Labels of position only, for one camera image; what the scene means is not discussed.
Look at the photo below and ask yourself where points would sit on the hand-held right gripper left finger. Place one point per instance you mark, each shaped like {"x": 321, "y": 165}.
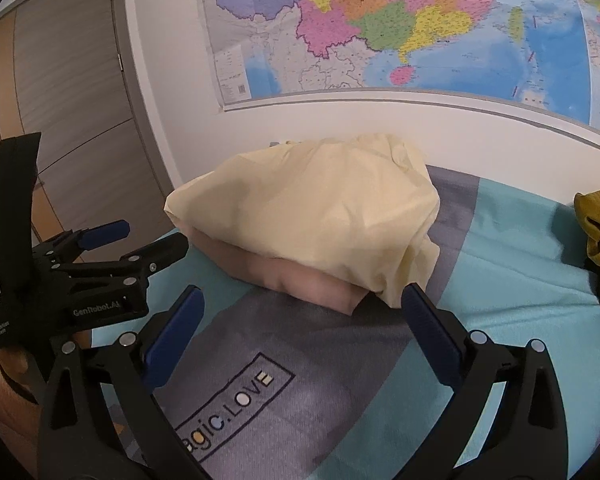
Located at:
{"x": 172, "y": 330}

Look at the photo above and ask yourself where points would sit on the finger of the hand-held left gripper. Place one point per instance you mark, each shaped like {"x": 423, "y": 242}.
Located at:
{"x": 105, "y": 232}
{"x": 160, "y": 255}

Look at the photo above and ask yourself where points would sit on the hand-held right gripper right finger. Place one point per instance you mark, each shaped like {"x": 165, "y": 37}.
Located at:
{"x": 430, "y": 330}

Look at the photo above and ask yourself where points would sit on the cream jacket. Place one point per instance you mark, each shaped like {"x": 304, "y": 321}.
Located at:
{"x": 305, "y": 200}

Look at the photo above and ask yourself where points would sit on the teal grey printed bedsheet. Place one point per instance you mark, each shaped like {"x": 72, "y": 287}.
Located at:
{"x": 505, "y": 285}

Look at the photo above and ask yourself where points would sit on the grey wooden door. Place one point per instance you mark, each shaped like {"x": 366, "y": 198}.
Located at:
{"x": 80, "y": 85}

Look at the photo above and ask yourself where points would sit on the colourful wall map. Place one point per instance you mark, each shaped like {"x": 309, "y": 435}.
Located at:
{"x": 405, "y": 20}

